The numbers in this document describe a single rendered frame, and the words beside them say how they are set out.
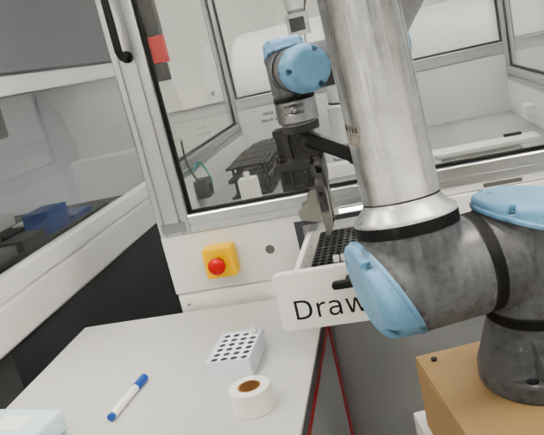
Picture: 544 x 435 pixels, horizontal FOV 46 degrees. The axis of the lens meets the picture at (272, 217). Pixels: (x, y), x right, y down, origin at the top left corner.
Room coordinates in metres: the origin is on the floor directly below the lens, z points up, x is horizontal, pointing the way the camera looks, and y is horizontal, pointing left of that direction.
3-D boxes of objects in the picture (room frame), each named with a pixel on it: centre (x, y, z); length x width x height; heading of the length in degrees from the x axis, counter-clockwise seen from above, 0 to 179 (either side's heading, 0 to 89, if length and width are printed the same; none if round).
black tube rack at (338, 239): (1.26, -0.16, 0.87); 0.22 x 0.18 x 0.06; 168
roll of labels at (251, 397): (0.95, 0.10, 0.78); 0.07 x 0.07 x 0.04
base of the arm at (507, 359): (0.70, -0.28, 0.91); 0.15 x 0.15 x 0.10
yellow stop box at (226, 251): (1.43, 0.14, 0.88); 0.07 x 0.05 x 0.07; 78
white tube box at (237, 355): (1.12, 0.12, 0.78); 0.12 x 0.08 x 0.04; 166
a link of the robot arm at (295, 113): (1.17, -0.09, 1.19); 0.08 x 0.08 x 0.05
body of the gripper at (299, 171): (1.17, -0.08, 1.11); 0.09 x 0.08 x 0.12; 78
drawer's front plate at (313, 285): (1.06, -0.12, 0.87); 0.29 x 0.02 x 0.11; 78
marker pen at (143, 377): (1.07, 0.33, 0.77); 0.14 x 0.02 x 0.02; 162
